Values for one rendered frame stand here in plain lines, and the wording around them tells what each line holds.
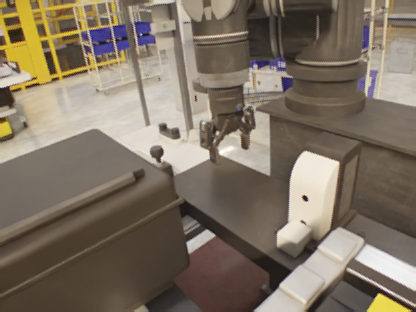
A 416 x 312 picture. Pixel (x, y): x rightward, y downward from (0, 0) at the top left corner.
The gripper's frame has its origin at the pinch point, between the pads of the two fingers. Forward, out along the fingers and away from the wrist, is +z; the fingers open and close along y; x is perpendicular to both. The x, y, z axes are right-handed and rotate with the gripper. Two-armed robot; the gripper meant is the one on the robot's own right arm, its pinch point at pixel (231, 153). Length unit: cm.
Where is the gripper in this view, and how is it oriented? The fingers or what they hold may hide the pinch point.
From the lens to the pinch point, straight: 65.6
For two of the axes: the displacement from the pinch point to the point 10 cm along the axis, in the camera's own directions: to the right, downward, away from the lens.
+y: 7.8, -3.6, 5.1
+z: 1.1, 8.8, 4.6
